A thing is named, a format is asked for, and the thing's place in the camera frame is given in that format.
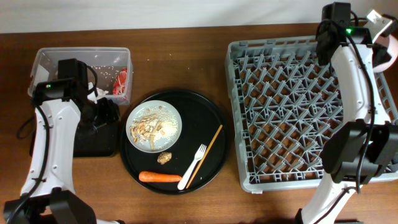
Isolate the red snack wrapper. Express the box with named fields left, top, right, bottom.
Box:
left=113, top=68, right=127, bottom=95

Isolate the grey plate with food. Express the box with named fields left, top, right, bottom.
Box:
left=125, top=100, right=182, bottom=153

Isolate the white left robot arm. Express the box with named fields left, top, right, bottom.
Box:
left=4, top=78, right=120, bottom=223

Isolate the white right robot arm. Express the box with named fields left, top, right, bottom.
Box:
left=296, top=24, right=397, bottom=223

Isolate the clear plastic waste bin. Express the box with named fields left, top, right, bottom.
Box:
left=27, top=47, right=133, bottom=105

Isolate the grey dishwasher rack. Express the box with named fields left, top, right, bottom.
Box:
left=225, top=36, right=397, bottom=194

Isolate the rectangular black tray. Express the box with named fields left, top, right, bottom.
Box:
left=29, top=103, right=121, bottom=158

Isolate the crumpled white tissue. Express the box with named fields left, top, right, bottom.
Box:
left=87, top=88, right=109, bottom=103

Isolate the orange carrot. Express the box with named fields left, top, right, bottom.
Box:
left=139, top=171, right=182, bottom=183

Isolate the brown food scrap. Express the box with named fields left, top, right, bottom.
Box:
left=157, top=152, right=172, bottom=165

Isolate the white plastic fork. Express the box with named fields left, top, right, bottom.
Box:
left=177, top=144, right=207, bottom=190

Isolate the round black tray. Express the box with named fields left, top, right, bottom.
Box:
left=120, top=90, right=230, bottom=195

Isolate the wooden chopstick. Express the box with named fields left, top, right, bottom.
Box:
left=186, top=124, right=223, bottom=189

